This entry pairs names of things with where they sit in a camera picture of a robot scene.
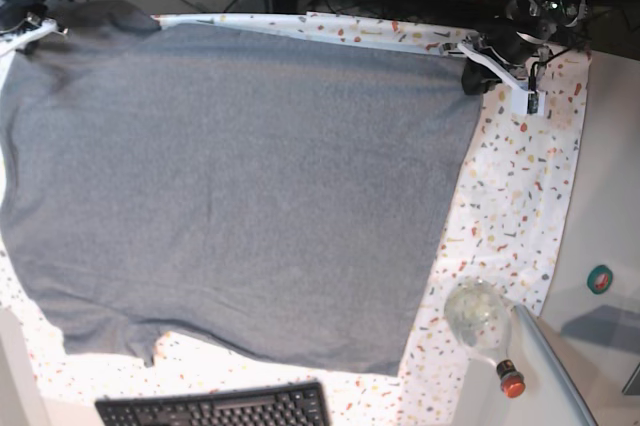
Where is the green tape roll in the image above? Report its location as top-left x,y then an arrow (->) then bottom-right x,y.
586,265 -> 614,295

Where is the black keyboard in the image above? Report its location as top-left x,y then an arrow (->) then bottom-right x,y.
95,382 -> 331,426

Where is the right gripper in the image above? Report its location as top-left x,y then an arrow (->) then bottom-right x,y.
1,0 -> 47,34

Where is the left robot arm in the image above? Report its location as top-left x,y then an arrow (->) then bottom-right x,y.
469,0 -> 586,94

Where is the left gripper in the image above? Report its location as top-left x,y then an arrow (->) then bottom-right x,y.
461,18 -> 555,96

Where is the grey t-shirt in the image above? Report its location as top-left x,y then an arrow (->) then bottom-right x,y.
1,2 -> 482,376

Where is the terrazzo patterned tablecloth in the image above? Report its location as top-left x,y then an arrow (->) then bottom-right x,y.
0,11 -> 594,426

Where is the grey metal bar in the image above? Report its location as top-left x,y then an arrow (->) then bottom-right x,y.
513,305 -> 597,425

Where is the clear bottle with orange cap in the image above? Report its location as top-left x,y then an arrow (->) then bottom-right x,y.
444,277 -> 526,399

